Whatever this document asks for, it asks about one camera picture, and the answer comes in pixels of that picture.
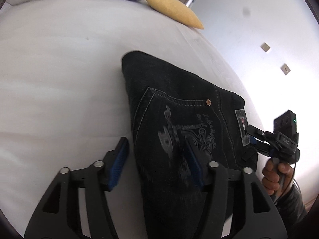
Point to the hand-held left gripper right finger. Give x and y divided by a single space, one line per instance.
195 165

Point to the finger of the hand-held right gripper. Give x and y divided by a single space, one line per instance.
260 147
255 130

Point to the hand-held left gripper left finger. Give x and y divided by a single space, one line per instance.
117 163

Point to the black denim pants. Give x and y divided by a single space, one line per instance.
162 99

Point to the person's right forearm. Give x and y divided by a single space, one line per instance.
291 204

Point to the person's right hand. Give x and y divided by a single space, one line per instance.
270 179

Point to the white bed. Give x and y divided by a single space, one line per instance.
62 79

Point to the yellow pillow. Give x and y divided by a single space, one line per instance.
172 10

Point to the beige wall socket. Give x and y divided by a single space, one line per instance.
285 69
265 47

